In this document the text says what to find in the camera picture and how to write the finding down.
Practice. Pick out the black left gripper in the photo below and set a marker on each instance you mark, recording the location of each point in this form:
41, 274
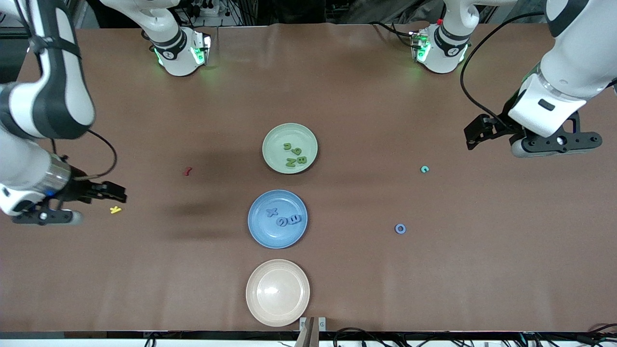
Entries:
492, 126

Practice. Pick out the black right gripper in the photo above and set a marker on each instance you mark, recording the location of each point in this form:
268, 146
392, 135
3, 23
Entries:
78, 188

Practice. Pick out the blue letter x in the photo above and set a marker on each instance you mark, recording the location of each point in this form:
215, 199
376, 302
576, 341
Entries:
273, 212

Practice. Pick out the blue letter a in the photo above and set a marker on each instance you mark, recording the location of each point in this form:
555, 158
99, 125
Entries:
281, 222

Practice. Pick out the green letter N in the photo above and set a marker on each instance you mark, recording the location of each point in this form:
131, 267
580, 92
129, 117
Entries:
290, 163

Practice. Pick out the blue letter E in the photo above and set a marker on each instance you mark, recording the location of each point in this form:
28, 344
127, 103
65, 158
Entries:
295, 219

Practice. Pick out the green letter B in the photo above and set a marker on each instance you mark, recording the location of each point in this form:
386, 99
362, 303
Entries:
301, 160

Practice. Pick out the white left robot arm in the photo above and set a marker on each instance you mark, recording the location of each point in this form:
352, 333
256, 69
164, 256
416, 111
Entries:
569, 62

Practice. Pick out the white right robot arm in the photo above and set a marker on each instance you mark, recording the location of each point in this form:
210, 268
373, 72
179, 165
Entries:
24, 159

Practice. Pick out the blue letter O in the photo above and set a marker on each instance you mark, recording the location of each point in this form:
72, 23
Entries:
396, 229

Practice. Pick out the brown table cover sheet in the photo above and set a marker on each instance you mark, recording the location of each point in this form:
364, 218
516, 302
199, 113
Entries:
434, 289

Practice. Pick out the green plate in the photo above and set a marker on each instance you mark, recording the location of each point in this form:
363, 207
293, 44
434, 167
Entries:
274, 154

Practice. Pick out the blue plate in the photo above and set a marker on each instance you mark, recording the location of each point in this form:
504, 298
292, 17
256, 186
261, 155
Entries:
274, 236

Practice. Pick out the beige plate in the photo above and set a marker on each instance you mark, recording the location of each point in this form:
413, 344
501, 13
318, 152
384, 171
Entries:
277, 293

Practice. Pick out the metal bracket with post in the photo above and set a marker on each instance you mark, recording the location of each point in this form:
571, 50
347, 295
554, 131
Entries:
312, 330

